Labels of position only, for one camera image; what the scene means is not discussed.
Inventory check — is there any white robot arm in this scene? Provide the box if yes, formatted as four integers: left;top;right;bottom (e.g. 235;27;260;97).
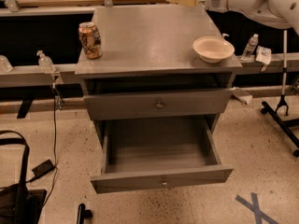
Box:
165;0;299;35

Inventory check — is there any grey drawer cabinet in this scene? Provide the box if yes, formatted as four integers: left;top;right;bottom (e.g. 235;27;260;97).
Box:
76;5;241;137

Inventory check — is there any grey upper drawer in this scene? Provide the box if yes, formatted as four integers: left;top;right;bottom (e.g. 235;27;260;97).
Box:
84;89;232;120

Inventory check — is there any open grey lower drawer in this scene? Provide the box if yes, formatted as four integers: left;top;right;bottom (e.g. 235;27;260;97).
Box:
91;117;233;193

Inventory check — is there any white bowl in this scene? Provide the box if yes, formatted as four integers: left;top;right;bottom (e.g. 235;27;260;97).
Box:
192;36;235;63

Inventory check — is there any clear water bottle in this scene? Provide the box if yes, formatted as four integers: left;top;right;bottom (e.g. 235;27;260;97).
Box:
241;34;259;60

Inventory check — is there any white box on floor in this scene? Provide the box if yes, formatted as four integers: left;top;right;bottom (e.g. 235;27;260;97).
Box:
233;88;253;105

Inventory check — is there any orange soda can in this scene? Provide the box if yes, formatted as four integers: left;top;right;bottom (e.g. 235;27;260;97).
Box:
78;21;102;59

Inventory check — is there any black stand with pole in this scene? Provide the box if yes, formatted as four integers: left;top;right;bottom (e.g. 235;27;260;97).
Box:
261;30;299;158

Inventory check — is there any clear sanitizer pump bottle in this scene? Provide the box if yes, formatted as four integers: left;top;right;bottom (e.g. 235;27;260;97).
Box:
36;50;56;74

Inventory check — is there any clear plastic container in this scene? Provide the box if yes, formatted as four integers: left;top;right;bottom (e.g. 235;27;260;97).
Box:
0;55;13;72

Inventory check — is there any black power adapter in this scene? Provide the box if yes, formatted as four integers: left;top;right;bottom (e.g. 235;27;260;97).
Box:
33;160;55;178

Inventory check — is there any black power cable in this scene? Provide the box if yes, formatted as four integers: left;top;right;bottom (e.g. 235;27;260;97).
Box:
26;84;64;203

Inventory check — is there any black handle object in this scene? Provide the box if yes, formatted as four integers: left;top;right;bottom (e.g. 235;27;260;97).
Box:
77;203;93;224

